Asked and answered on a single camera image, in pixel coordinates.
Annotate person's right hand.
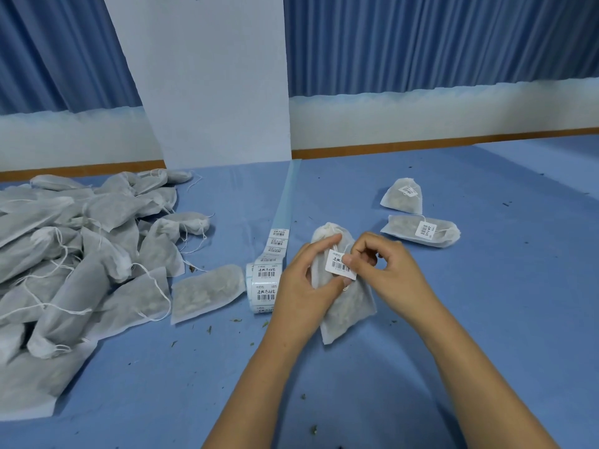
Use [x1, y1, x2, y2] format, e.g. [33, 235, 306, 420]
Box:
[343, 231, 444, 324]

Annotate person's left hand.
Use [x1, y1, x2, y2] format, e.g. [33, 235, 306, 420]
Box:
[270, 235, 356, 344]

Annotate white barcode label sticker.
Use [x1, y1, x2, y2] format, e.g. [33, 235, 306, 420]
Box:
[325, 249, 358, 281]

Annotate white herb pouch with drawstring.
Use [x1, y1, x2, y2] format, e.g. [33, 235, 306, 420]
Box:
[311, 223, 378, 345]

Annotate person's left forearm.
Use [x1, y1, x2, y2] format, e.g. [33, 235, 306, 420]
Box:
[201, 328, 321, 449]

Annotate person's right forearm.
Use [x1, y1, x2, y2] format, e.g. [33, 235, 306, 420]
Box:
[399, 304, 562, 449]

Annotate long labelled white herb pouch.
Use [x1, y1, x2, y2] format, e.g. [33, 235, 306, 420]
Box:
[379, 214, 462, 249]

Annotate roll of barcode labels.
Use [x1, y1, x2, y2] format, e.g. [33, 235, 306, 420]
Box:
[245, 160, 303, 316]

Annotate small labelled white herb pouch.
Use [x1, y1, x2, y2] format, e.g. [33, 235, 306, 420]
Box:
[379, 177, 424, 215]

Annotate unlabelled flat white herb pouch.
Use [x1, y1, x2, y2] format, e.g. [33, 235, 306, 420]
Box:
[169, 263, 248, 326]

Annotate blue curtain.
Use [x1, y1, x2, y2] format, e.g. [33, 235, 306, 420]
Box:
[284, 0, 599, 98]
[0, 0, 144, 115]

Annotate pile of white herb pouches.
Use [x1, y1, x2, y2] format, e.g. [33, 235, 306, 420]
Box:
[0, 168, 215, 367]

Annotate large flat white fabric bag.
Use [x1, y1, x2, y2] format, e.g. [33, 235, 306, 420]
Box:
[0, 339, 100, 422]

